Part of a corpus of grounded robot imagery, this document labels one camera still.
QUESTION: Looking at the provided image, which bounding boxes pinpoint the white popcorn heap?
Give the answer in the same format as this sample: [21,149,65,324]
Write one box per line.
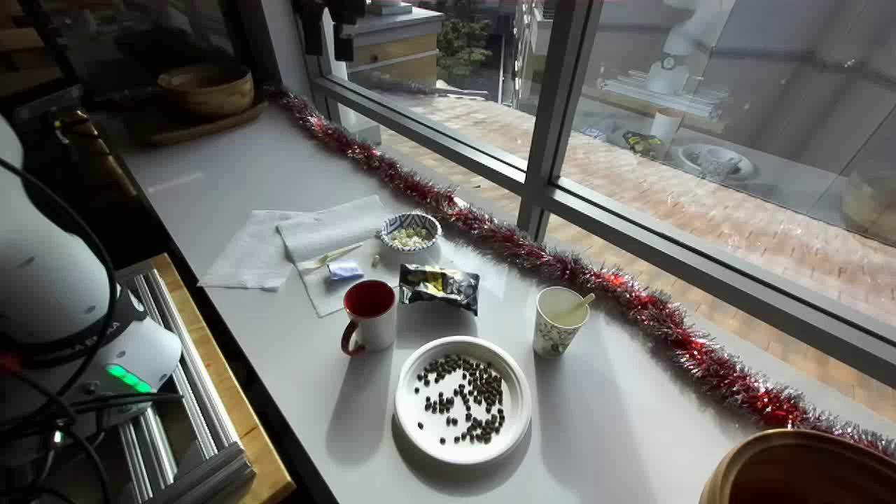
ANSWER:
[386,222,432,253]

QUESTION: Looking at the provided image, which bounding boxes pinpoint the blue patterned paper plate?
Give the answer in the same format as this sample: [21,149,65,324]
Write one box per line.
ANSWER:
[375,211,446,254]

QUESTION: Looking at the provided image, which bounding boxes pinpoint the pale paper cup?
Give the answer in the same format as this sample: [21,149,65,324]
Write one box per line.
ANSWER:
[533,282,595,362]

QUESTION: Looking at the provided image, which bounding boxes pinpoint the white round plate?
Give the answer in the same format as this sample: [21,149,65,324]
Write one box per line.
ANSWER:
[392,333,534,468]

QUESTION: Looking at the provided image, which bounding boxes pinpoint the black popcorn bag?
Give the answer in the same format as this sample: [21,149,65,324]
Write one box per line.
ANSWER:
[399,260,483,319]

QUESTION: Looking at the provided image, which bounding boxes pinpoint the red and white mug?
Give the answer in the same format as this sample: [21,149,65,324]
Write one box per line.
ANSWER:
[340,277,400,358]

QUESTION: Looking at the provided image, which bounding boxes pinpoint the small blue white packet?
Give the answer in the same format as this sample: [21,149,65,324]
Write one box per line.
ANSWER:
[324,258,368,285]

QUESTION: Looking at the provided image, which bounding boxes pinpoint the pale thin stick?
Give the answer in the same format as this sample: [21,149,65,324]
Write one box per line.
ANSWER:
[295,243,361,275]

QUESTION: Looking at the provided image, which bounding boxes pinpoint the white paper towel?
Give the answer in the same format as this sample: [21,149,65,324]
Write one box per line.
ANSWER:
[198,207,316,293]
[275,193,442,319]

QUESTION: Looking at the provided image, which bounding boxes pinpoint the dark coffee beans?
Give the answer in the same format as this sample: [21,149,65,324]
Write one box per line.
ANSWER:
[413,349,509,447]

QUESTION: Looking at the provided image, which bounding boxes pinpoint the red tinsel garland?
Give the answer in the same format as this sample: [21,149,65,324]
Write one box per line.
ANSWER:
[270,89,896,460]

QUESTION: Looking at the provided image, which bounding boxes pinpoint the wooden board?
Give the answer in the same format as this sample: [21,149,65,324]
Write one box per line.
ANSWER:
[148,249,301,504]

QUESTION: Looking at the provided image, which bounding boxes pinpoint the woven wicker basket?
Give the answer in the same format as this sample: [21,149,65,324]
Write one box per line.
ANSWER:
[155,61,257,121]

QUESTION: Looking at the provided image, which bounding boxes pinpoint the round wooden tray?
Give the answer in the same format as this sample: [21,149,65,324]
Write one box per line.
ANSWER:
[123,96,270,149]

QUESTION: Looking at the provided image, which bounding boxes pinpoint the large wooden bowl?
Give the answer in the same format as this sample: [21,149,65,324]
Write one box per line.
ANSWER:
[698,426,896,504]

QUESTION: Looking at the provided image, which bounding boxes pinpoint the aluminium rail frame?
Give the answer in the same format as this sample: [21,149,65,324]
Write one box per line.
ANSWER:
[116,263,257,504]

